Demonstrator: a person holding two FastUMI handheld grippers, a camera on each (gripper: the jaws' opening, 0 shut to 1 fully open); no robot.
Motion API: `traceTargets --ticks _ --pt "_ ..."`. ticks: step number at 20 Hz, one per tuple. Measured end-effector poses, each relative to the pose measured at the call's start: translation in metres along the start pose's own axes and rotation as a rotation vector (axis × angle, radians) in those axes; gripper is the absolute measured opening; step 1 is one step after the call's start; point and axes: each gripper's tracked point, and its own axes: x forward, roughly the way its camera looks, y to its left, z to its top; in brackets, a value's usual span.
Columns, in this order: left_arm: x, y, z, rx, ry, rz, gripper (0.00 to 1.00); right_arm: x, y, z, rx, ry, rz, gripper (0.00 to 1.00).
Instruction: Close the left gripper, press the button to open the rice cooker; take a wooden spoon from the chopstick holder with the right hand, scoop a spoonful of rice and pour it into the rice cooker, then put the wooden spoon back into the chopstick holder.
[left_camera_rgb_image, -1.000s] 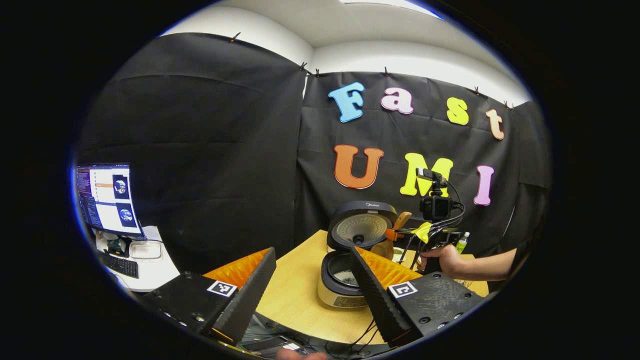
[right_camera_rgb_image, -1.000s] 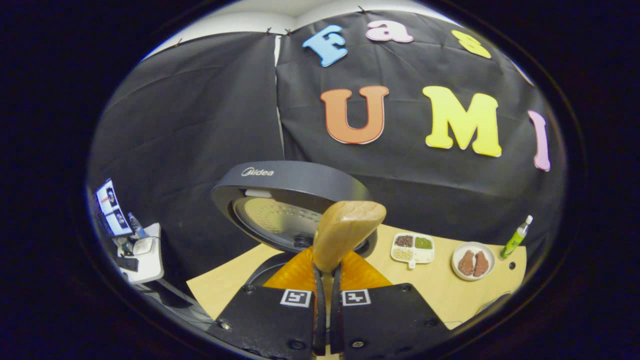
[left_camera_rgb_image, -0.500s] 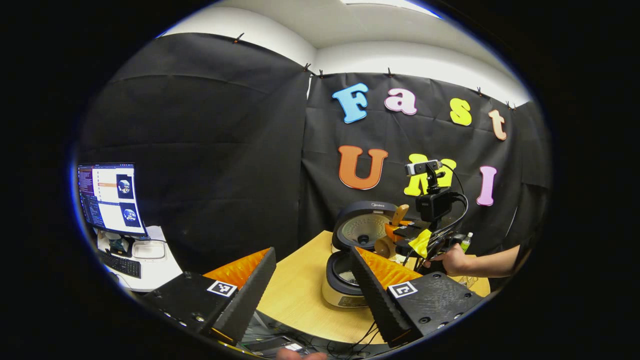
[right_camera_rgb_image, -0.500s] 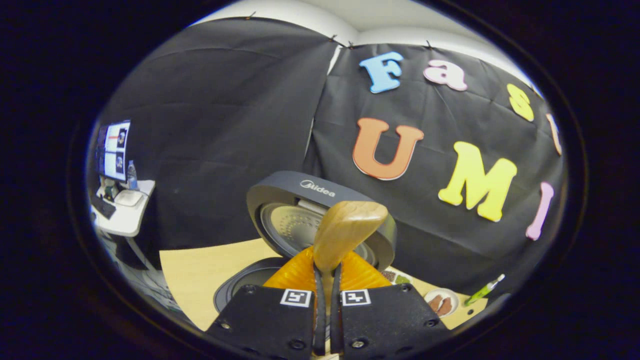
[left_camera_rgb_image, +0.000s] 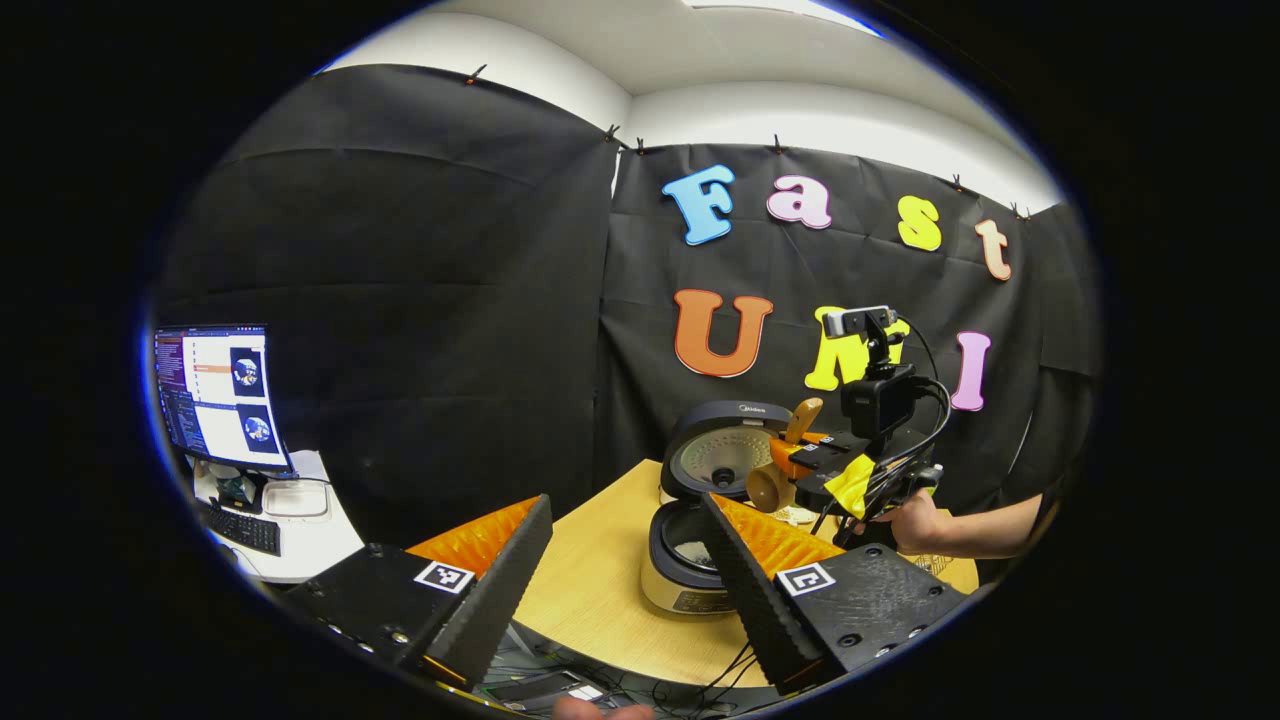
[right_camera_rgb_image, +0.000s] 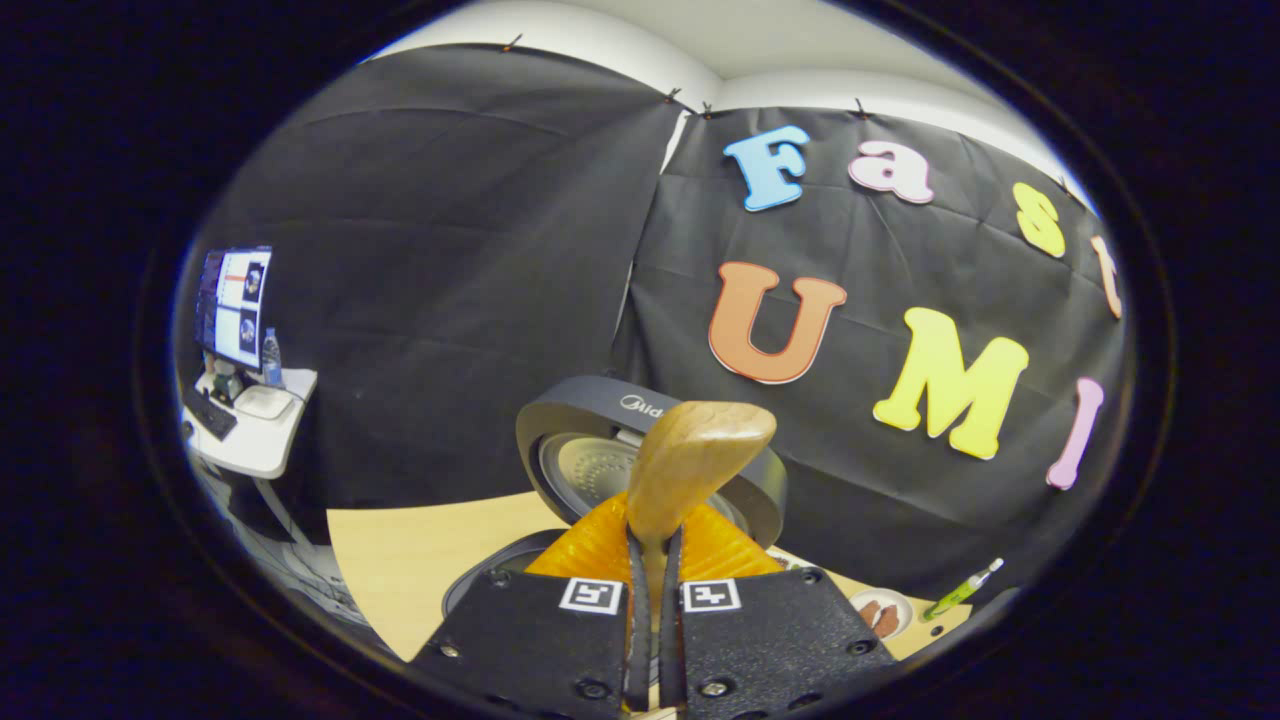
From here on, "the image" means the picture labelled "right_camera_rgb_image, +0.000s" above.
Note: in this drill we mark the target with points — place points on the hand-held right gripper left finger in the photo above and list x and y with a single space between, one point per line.
637 650

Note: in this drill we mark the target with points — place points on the black silver rice cooker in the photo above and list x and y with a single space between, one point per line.
580 400

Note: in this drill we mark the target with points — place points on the wooden spoon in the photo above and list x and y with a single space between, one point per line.
700 450

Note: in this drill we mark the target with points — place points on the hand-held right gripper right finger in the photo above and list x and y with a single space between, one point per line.
672 650

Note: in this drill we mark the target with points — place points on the white side table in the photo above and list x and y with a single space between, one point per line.
265 445

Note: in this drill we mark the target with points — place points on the white round plate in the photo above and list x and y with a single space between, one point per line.
900 598

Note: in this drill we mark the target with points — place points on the clear water bottle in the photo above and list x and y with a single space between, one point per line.
272 362

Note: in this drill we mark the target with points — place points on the brown meat piece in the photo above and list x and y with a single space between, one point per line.
888 622
868 612

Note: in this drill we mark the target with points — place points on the black backdrop cloth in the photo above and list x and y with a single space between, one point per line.
450 300

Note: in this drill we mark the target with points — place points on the green drink bottle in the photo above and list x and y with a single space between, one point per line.
955 595

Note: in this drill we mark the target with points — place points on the black keyboard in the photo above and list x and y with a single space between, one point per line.
210 412

